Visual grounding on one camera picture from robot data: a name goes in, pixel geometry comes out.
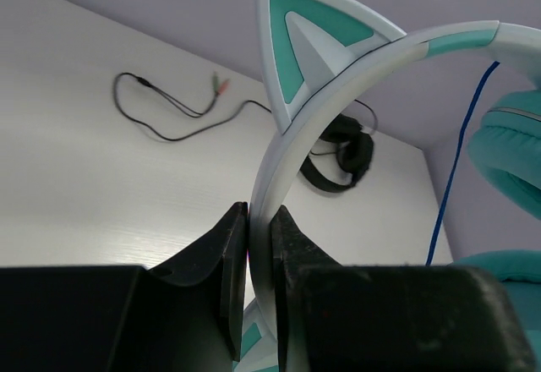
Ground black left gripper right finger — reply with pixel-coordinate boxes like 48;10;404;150
270;207;537;371

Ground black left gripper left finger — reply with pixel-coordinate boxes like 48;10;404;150
1;202;248;371

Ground teal cat ear headphones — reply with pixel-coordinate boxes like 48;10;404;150
234;0;540;371

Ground blue headphone cable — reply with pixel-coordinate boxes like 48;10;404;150
424;61;500;267

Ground black headphones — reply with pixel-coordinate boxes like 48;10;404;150
300;99;379;194

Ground black headphone cable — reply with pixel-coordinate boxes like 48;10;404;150
112;71;274;143

